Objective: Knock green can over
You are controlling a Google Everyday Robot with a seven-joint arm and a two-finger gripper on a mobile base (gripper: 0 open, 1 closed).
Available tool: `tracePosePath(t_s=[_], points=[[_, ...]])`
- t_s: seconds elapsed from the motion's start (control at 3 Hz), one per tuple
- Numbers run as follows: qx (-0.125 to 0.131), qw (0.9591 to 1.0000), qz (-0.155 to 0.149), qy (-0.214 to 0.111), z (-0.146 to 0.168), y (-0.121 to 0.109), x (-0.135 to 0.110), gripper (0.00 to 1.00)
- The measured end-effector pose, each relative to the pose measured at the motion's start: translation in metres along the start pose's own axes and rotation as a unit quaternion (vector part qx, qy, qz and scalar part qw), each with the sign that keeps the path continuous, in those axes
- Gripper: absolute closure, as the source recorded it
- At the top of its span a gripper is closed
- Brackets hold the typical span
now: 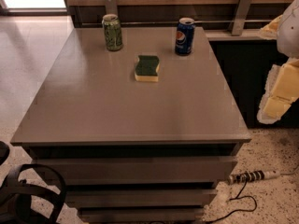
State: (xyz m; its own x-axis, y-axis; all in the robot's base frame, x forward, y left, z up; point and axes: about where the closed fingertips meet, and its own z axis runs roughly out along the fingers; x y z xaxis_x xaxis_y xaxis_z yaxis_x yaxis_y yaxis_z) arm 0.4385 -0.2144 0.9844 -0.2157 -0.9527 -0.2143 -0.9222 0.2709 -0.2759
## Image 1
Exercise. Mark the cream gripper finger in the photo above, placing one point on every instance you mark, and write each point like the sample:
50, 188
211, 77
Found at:
281, 91
269, 31

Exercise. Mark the blue Pepsi can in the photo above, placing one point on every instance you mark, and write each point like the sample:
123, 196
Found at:
184, 36

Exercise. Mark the green soda can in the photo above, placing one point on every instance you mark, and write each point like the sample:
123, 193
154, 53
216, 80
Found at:
112, 32

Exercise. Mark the white power strip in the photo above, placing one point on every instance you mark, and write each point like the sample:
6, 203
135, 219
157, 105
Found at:
252, 176

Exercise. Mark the metal wall bracket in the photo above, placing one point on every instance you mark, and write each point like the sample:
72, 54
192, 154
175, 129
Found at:
111, 6
241, 13

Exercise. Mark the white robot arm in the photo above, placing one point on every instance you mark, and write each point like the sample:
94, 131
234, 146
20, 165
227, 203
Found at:
288, 32

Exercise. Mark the left metal wall bracket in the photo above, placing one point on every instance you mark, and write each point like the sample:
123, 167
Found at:
111, 6

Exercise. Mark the green and yellow sponge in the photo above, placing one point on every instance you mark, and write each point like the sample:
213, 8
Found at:
147, 68

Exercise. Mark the right metal wall bracket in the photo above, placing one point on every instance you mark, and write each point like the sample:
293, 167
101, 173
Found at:
241, 13

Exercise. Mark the grey drawer cabinet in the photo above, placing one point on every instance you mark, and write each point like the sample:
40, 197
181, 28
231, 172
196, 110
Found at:
130, 150

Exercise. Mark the metal rail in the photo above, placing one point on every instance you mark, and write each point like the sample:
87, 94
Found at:
172, 23

